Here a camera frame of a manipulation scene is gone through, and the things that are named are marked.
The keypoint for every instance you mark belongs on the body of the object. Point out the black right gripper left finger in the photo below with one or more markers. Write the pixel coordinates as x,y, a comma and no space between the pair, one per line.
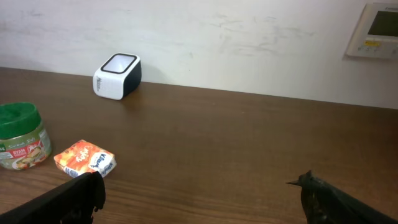
74,201

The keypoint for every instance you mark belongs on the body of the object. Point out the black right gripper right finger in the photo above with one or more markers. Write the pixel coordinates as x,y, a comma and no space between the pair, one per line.
324,203

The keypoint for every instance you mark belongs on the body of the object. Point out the orange tissue packet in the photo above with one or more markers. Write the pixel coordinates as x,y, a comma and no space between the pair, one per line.
83,157

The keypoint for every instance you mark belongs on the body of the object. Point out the green lid seasoning jar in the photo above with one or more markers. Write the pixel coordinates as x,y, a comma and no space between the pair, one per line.
24,140

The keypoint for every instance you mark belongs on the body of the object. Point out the white barcode scanner box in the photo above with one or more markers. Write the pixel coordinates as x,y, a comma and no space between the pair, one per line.
120,75

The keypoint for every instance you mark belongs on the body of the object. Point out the beige wall control panel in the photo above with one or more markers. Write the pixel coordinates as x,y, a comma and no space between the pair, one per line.
375,35

